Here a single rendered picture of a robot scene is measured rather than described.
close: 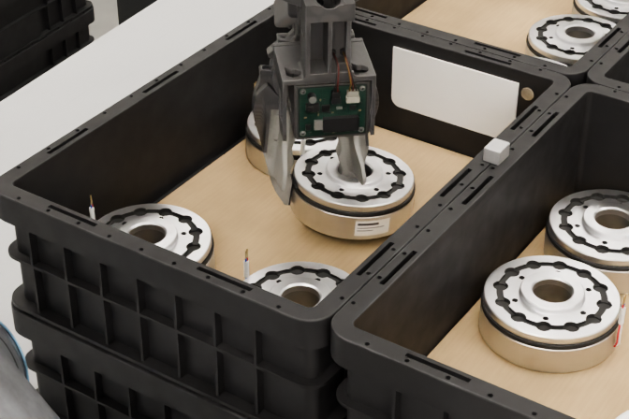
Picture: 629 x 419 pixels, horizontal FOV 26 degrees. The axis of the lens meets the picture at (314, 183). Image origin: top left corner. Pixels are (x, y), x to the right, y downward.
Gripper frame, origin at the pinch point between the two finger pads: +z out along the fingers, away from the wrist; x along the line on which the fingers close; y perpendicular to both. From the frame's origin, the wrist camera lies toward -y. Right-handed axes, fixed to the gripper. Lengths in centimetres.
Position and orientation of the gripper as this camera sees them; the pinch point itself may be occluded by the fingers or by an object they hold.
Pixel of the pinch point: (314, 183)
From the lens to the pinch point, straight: 113.7
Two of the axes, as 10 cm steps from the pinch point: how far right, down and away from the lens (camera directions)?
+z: -0.1, 8.4, 5.4
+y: 1.4, 5.4, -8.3
